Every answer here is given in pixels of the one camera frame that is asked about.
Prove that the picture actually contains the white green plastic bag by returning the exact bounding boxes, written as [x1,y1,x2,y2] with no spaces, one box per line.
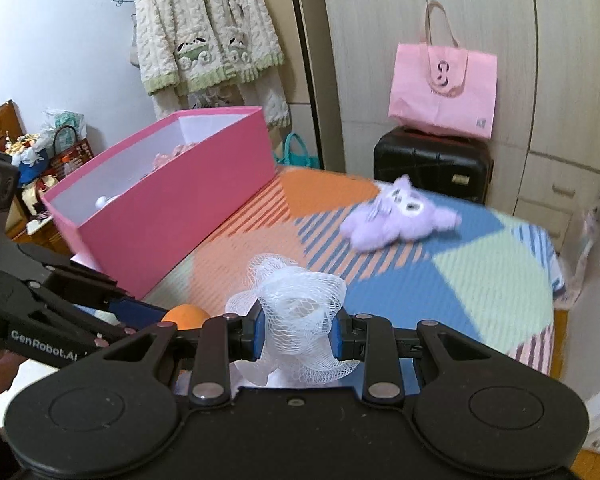
[42,108,89,142]

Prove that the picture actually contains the clear plastic bag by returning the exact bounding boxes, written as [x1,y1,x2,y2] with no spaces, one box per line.
[555,200,600,311]

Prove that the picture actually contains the striped colourful bed blanket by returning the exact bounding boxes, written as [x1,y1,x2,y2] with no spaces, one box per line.
[145,165,567,377]

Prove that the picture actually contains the purple plush toy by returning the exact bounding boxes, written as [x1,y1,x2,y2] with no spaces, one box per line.
[340,174,463,254]

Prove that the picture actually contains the wooden cabinet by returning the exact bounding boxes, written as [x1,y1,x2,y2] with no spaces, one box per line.
[0,100,76,257]

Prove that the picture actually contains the teal handle bag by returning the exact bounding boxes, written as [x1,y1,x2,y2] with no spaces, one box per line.
[275,131,322,170]

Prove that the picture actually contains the pink tote bag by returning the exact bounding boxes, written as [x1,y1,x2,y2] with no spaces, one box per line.
[387,2,499,140]

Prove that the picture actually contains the beige wardrobe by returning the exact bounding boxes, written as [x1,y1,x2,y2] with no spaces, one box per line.
[290,0,600,257]

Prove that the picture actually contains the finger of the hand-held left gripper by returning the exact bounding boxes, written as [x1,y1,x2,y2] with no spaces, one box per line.
[16,242,168,348]

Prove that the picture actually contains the pink cardboard box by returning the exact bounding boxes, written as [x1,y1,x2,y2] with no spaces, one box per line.
[40,106,277,301]

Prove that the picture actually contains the black hard suitcase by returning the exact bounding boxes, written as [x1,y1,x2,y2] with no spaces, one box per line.
[373,126,495,206]

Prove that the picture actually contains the orange soft ball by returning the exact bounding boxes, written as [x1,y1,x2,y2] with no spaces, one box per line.
[161,305,212,332]

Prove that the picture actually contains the white mesh net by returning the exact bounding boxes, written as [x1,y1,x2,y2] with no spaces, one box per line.
[225,254,362,389]

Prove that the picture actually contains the red gift bag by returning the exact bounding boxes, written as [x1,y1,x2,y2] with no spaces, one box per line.
[50,127,97,182]

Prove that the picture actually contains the cream knit cardigan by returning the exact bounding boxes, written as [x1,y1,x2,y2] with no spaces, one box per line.
[130,0,292,129]

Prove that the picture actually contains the pink frilly cloth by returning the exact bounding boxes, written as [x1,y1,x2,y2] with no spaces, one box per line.
[152,142,202,172]

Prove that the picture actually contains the flower bouquet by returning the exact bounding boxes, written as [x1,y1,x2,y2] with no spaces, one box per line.
[5,132,49,187]

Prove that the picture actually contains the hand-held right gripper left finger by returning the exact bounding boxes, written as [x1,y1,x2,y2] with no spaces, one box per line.
[102,305,267,408]

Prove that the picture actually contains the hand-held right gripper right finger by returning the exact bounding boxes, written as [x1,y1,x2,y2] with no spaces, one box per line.
[329,310,488,405]

